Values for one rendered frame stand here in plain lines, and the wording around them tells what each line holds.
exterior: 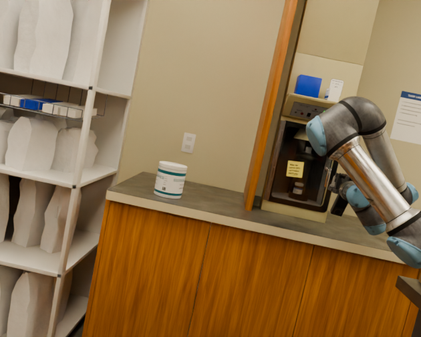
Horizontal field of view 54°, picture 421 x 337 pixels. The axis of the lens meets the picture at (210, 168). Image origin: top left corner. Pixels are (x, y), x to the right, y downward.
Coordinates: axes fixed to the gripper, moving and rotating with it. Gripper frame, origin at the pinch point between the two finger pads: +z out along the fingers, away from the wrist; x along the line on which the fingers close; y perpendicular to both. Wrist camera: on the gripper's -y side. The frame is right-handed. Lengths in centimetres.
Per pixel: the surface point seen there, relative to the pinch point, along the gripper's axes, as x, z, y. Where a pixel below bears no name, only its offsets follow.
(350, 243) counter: -9.5, -7.2, -20.8
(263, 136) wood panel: 33.7, 13.6, 15.1
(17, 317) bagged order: 130, 2, -92
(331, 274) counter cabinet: -6.0, -4.2, -36.3
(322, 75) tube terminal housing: 12, 23, 49
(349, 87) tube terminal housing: -1, 23, 45
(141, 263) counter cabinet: 76, -4, -50
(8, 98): 148, -1, 9
